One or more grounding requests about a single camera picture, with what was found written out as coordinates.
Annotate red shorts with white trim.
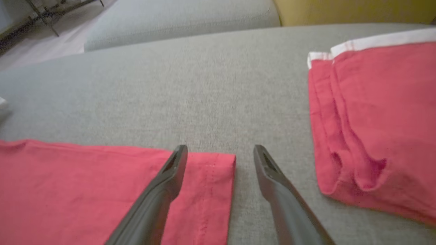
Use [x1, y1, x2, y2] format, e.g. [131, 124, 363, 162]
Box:
[307, 28, 436, 227]

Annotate grey sofa back cushion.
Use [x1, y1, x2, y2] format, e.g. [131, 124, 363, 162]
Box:
[84, 0, 282, 52]

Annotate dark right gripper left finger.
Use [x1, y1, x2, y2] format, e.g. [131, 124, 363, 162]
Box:
[105, 145, 189, 245]

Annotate large grey sofa seat cushion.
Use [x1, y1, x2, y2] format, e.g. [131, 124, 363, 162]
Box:
[0, 23, 436, 245]

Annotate mustard yellow cushion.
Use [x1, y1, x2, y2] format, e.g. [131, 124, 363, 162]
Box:
[274, 0, 436, 27]

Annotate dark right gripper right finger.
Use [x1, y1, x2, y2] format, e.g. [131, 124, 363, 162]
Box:
[253, 145, 336, 245]

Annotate dark metal frame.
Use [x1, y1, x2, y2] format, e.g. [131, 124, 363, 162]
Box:
[0, 0, 105, 51]

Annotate red jersey with black-white print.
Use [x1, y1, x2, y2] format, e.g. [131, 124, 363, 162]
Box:
[0, 139, 237, 245]

